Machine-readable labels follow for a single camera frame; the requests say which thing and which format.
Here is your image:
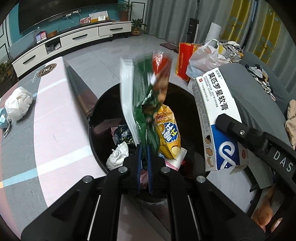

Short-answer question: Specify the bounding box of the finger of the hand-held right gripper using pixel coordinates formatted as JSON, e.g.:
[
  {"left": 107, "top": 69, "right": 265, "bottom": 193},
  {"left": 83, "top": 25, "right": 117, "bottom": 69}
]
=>
[{"left": 216, "top": 114, "right": 271, "bottom": 153}]

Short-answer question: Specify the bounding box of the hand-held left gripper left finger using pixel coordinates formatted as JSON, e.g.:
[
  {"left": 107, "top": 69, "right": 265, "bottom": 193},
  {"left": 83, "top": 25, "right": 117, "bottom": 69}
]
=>
[{"left": 21, "top": 145, "right": 142, "bottom": 241}]

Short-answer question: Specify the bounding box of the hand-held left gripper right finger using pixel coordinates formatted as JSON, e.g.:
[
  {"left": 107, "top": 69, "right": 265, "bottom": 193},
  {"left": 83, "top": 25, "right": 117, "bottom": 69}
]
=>
[{"left": 147, "top": 146, "right": 266, "bottom": 241}]

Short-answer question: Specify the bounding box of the white medicine box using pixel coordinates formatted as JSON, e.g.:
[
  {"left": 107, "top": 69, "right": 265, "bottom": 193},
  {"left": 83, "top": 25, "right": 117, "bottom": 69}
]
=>
[{"left": 192, "top": 68, "right": 248, "bottom": 172}]

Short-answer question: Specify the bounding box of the black round trash bin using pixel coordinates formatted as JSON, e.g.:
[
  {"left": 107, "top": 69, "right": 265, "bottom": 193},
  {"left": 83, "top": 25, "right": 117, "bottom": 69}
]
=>
[{"left": 88, "top": 81, "right": 208, "bottom": 202}]

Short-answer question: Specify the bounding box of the green snack packet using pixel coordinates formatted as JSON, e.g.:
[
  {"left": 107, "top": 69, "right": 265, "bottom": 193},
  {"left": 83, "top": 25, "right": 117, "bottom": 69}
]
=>
[{"left": 120, "top": 51, "right": 171, "bottom": 169}]

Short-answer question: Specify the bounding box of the person's right hand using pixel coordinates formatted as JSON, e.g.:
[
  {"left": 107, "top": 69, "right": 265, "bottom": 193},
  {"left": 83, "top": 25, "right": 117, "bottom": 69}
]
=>
[{"left": 251, "top": 184, "right": 287, "bottom": 233}]

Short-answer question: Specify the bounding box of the crumpled white tissue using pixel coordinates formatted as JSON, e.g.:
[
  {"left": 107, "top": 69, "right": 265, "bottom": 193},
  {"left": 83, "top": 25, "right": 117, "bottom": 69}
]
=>
[{"left": 106, "top": 141, "right": 129, "bottom": 171}]

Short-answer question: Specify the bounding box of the grey sofa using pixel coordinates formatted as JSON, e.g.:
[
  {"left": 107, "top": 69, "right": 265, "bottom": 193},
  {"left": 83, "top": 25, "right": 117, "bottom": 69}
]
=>
[{"left": 192, "top": 51, "right": 296, "bottom": 189}]

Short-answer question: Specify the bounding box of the beige plush toy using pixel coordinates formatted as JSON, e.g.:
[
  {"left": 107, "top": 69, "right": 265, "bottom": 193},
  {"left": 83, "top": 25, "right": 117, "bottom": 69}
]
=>
[{"left": 284, "top": 100, "right": 296, "bottom": 149}]

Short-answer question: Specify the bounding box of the dark snack packet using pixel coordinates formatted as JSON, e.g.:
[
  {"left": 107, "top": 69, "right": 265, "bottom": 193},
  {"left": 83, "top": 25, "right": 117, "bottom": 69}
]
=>
[{"left": 112, "top": 124, "right": 137, "bottom": 146}]

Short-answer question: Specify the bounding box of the yellow snack packet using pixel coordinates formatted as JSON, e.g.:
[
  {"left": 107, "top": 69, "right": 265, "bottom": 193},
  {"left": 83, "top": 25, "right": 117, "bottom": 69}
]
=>
[{"left": 154, "top": 104, "right": 182, "bottom": 160}]

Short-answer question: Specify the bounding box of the pile of clothes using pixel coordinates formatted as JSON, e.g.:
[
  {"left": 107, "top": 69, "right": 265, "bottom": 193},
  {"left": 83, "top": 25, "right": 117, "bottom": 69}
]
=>
[{"left": 218, "top": 40, "right": 277, "bottom": 101}]

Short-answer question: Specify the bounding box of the red paper bag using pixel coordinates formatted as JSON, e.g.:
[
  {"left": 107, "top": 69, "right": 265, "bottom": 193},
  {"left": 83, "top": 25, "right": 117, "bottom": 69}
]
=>
[{"left": 176, "top": 42, "right": 201, "bottom": 81}]

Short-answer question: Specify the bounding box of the pink grey tablecloth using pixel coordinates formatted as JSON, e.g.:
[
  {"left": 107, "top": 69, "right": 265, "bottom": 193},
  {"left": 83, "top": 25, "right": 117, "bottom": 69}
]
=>
[{"left": 0, "top": 56, "right": 111, "bottom": 230}]

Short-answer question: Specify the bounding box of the white paper roll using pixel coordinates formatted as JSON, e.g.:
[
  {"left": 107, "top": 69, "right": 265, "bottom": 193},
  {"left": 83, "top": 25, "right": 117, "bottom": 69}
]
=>
[{"left": 206, "top": 22, "right": 222, "bottom": 42}]

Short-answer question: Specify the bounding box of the yellow patterned curtain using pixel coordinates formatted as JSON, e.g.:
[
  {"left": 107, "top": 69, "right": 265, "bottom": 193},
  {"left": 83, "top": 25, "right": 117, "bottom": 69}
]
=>
[{"left": 231, "top": 0, "right": 282, "bottom": 58}]

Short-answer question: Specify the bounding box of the black upright vacuum cleaner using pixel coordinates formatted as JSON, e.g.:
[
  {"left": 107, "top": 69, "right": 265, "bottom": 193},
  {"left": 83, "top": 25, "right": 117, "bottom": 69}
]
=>
[{"left": 186, "top": 0, "right": 200, "bottom": 44}]

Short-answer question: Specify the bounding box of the grey curtain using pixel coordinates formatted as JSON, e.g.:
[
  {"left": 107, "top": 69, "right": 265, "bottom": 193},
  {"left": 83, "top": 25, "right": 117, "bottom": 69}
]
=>
[{"left": 146, "top": 0, "right": 232, "bottom": 44}]

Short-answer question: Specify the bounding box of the crumpled white plastic bag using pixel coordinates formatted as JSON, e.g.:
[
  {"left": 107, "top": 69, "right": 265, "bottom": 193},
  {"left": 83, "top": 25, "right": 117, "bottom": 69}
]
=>
[{"left": 5, "top": 87, "right": 33, "bottom": 121}]

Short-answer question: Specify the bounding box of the potted plant yellow pot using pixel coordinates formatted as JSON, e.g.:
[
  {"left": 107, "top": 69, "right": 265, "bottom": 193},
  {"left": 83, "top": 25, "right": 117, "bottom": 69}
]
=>
[{"left": 131, "top": 19, "right": 147, "bottom": 36}]

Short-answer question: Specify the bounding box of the blue face mask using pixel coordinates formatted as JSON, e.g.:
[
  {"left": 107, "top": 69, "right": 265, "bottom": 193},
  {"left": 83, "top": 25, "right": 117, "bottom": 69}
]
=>
[{"left": 0, "top": 108, "right": 12, "bottom": 138}]

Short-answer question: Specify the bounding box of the white television cabinet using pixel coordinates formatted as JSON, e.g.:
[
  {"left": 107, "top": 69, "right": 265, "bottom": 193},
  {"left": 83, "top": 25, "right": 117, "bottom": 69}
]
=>
[{"left": 11, "top": 20, "right": 132, "bottom": 78}]

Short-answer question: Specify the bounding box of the white desk calendar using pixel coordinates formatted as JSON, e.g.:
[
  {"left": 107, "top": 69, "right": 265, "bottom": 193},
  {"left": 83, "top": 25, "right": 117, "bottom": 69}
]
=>
[{"left": 89, "top": 13, "right": 109, "bottom": 23}]

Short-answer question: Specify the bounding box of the potted plant brown pot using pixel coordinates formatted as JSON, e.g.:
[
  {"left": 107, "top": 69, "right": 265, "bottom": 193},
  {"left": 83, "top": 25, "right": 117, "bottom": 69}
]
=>
[{"left": 117, "top": 0, "right": 136, "bottom": 22}]

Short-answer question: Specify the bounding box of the potted plant green pot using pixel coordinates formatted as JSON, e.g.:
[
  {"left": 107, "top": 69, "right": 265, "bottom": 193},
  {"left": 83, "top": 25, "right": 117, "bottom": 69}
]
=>
[{"left": 0, "top": 61, "right": 18, "bottom": 84}]

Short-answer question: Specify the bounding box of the black television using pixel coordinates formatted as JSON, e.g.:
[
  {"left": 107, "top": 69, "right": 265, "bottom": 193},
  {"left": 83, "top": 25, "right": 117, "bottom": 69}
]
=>
[{"left": 18, "top": 0, "right": 118, "bottom": 35}]

